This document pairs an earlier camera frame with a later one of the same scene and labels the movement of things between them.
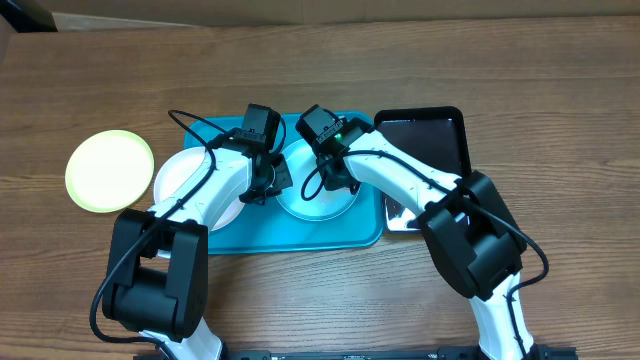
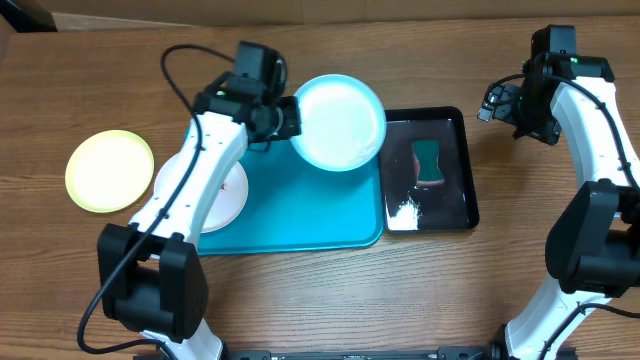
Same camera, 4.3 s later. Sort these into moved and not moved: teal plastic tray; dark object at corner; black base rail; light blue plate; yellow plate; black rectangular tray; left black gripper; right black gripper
Moved: left black gripper; right black gripper; light blue plate
Not moved: teal plastic tray; yellow plate; black rectangular tray; dark object at corner; black base rail
